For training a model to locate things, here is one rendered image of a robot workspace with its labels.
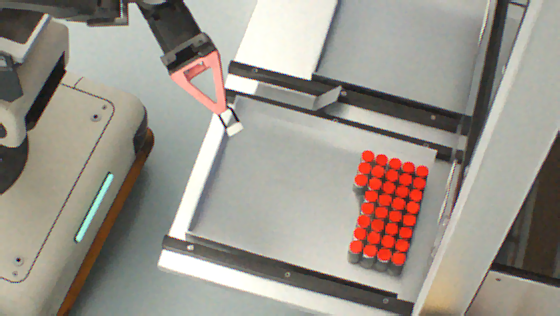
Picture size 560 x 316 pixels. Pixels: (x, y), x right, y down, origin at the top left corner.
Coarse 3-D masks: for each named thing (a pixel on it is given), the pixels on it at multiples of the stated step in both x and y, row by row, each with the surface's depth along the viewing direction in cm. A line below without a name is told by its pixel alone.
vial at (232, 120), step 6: (228, 108) 136; (222, 114) 136; (228, 114) 136; (234, 114) 136; (222, 120) 136; (228, 120) 136; (234, 120) 136; (228, 126) 136; (234, 126) 136; (240, 126) 136; (228, 132) 136; (234, 132) 136
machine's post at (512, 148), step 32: (544, 0) 83; (544, 32) 87; (512, 64) 95; (544, 64) 90; (512, 96) 96; (544, 96) 94; (512, 128) 100; (544, 128) 99; (480, 160) 107; (512, 160) 105; (480, 192) 113; (512, 192) 111; (448, 224) 131; (480, 224) 119; (448, 256) 128; (480, 256) 126; (448, 288) 136
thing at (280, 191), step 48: (240, 96) 174; (240, 144) 173; (288, 144) 174; (336, 144) 174; (384, 144) 173; (240, 192) 169; (288, 192) 169; (336, 192) 170; (192, 240) 164; (240, 240) 165; (288, 240) 165; (336, 240) 166; (384, 288) 158
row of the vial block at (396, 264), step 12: (420, 168) 167; (420, 180) 166; (420, 192) 165; (408, 204) 164; (408, 216) 163; (408, 228) 162; (396, 240) 164; (408, 240) 162; (396, 252) 160; (396, 264) 159
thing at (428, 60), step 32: (352, 0) 188; (384, 0) 189; (416, 0) 189; (448, 0) 189; (480, 0) 187; (352, 32) 185; (384, 32) 185; (416, 32) 185; (448, 32) 186; (480, 32) 186; (320, 64) 181; (352, 64) 182; (384, 64) 182; (416, 64) 182; (448, 64) 182; (384, 96) 176; (416, 96) 179; (448, 96) 179
